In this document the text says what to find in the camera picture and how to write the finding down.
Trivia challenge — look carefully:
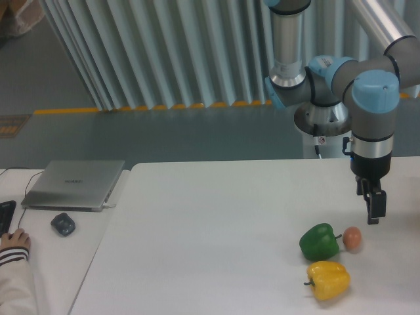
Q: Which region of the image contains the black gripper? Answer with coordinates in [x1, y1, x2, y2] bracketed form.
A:
[350, 153, 392, 225]

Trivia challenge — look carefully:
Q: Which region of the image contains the yellow bell pepper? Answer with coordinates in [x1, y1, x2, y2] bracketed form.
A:
[304, 261, 350, 301]

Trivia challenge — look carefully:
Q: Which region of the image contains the white striped sleeve forearm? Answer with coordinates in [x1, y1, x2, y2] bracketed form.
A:
[1, 247, 38, 314]

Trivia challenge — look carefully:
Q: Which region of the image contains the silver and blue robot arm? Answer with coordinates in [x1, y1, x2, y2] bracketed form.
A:
[266, 1, 419, 224]

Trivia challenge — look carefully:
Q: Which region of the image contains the green bell pepper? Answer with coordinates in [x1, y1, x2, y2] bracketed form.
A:
[299, 223, 343, 262]

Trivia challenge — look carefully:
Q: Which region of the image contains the person's hand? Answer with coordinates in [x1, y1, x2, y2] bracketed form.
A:
[1, 228, 32, 264]

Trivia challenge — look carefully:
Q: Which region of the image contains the brown egg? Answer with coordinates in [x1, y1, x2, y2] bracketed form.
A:
[343, 226, 362, 250]

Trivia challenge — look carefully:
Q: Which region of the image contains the white folding partition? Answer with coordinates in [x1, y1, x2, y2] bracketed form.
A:
[38, 0, 420, 112]

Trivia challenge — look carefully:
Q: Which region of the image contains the silver closed laptop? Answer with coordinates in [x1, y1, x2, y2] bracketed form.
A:
[21, 160, 125, 212]

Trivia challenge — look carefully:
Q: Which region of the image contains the black keyboard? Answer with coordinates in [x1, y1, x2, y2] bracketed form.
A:
[0, 200, 16, 236]

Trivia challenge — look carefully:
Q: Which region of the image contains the brown cardboard box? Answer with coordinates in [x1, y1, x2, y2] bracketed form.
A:
[1, 0, 45, 39]

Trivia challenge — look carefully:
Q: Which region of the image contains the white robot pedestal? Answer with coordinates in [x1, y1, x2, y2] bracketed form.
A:
[299, 131, 351, 159]

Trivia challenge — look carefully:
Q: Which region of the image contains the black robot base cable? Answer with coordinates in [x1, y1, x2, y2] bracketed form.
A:
[312, 123, 324, 160]

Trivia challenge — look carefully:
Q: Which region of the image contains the black mouse cable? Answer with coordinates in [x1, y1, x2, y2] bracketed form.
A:
[0, 167, 45, 230]

